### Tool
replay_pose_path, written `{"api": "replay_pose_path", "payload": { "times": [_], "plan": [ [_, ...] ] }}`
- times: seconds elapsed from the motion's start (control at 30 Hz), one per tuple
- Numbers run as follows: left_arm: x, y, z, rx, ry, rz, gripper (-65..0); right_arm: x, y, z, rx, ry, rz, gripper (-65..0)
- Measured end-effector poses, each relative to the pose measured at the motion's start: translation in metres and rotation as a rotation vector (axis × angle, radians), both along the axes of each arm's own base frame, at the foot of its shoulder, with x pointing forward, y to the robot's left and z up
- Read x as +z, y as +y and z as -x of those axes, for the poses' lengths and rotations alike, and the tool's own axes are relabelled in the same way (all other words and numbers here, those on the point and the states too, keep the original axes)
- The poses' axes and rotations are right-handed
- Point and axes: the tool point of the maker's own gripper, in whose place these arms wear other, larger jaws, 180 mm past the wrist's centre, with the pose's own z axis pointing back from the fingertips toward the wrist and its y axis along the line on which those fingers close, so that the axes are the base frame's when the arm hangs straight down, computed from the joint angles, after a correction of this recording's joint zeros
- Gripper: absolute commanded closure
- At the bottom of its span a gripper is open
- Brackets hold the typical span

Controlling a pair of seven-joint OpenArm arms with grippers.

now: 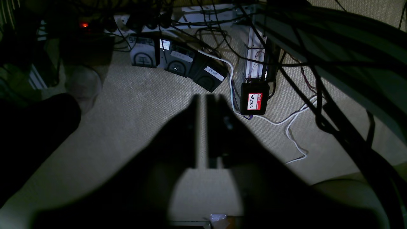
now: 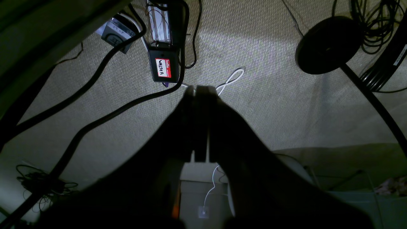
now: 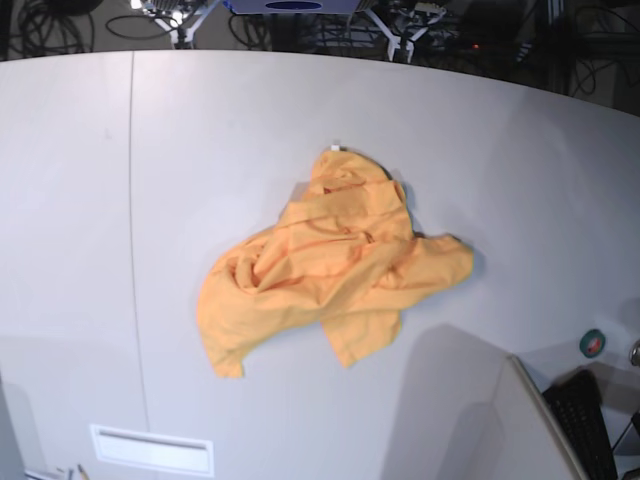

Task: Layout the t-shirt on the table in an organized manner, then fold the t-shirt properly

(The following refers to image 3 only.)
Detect white recessed table tray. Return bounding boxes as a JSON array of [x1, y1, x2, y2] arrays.
[[89, 424, 215, 478]]

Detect white partition panel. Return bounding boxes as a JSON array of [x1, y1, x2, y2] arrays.
[[494, 356, 587, 479]]

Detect green tape roll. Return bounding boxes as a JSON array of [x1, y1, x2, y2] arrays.
[[579, 329, 606, 358]]

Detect orange t-shirt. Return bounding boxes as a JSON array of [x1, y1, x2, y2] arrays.
[[196, 150, 474, 378]]

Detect metal knob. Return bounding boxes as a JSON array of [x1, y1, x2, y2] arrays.
[[629, 340, 640, 367]]

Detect black keyboard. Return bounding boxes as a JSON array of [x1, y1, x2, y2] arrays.
[[543, 369, 618, 480]]

